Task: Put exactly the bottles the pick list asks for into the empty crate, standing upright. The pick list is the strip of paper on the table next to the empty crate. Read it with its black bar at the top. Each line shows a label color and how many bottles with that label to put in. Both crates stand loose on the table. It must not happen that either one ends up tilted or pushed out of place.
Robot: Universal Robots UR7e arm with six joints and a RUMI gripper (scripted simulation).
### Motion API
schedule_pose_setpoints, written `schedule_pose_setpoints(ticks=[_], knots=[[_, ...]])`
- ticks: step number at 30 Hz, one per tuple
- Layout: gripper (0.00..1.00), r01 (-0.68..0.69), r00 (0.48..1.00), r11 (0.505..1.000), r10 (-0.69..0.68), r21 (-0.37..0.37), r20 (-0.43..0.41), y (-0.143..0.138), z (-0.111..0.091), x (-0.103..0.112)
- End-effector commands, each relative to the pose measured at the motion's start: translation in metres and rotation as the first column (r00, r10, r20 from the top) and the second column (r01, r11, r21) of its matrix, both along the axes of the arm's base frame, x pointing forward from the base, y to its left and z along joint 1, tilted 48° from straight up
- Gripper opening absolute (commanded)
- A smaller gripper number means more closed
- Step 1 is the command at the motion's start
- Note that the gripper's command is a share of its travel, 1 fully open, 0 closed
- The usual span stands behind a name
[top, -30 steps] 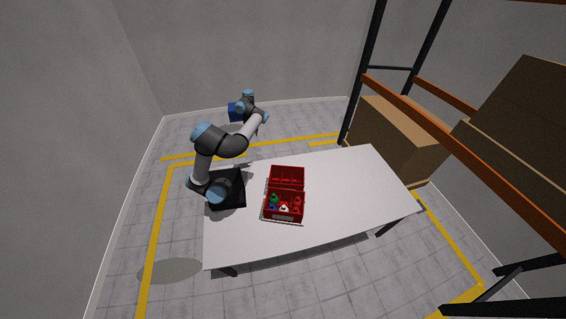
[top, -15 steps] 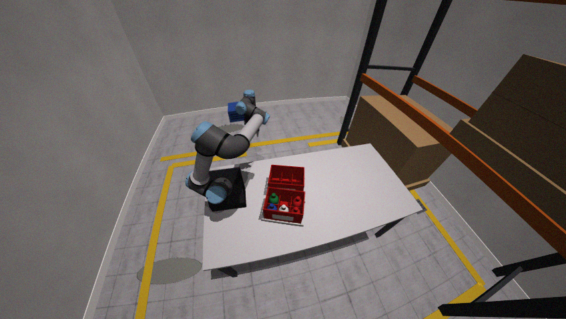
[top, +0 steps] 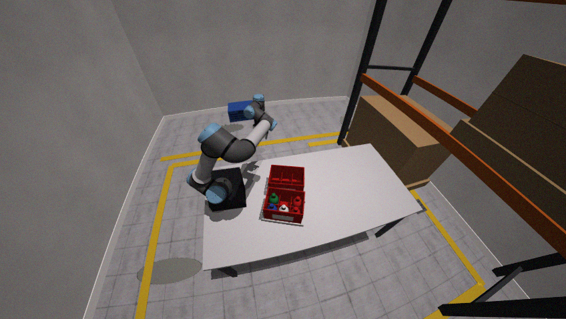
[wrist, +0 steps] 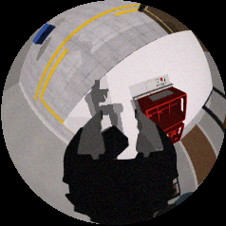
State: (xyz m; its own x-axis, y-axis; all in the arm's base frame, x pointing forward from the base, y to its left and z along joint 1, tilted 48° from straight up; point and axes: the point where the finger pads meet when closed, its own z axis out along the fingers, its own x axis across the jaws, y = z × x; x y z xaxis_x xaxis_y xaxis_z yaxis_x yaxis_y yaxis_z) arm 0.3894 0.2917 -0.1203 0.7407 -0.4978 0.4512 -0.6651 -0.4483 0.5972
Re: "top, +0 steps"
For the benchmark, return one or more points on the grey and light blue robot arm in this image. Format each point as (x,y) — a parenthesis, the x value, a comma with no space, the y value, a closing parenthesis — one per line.
(216,143)

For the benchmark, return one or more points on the red crate with dividers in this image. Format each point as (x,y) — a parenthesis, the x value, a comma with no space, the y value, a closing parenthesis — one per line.
(292,178)
(286,197)

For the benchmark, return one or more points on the green bottle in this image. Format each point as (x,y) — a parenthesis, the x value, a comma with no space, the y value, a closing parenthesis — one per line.
(273,199)

